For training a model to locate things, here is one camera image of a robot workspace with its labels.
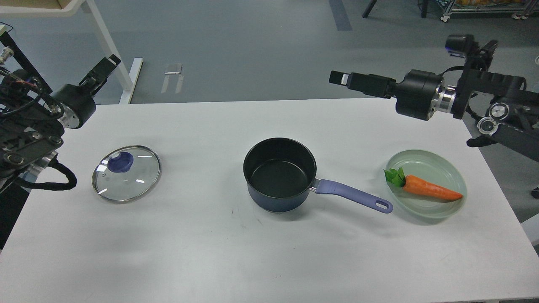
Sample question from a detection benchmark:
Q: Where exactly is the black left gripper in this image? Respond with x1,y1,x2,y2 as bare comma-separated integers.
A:
51,54,122,129

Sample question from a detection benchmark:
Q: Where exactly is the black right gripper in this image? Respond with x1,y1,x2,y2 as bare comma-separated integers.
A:
329,69,443,121

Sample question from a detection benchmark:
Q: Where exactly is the glass lid blue knob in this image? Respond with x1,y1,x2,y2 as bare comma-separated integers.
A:
92,145,163,204

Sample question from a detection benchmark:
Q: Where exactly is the blue saucepan with handle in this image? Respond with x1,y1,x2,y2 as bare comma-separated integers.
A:
243,138,393,214

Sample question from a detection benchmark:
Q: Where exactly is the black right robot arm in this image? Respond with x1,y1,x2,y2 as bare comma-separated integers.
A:
329,35,539,161

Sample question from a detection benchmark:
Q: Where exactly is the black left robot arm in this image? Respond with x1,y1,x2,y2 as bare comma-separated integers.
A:
1,54,122,247

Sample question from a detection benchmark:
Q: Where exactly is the black chair leg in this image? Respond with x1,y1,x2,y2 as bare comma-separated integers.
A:
362,0,378,19

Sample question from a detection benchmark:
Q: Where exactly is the pale green plate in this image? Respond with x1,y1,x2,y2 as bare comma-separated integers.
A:
383,149,467,219

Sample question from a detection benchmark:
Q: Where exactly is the orange toy carrot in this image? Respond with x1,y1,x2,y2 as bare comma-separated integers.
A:
383,167,463,202

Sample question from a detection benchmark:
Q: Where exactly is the metal wheeled rack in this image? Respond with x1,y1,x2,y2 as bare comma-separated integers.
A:
437,0,538,22

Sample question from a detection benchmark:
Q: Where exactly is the white desk frame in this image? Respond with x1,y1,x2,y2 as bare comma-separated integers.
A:
0,0,145,105

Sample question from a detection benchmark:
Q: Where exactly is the black table frame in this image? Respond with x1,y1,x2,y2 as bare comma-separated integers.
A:
0,24,52,94

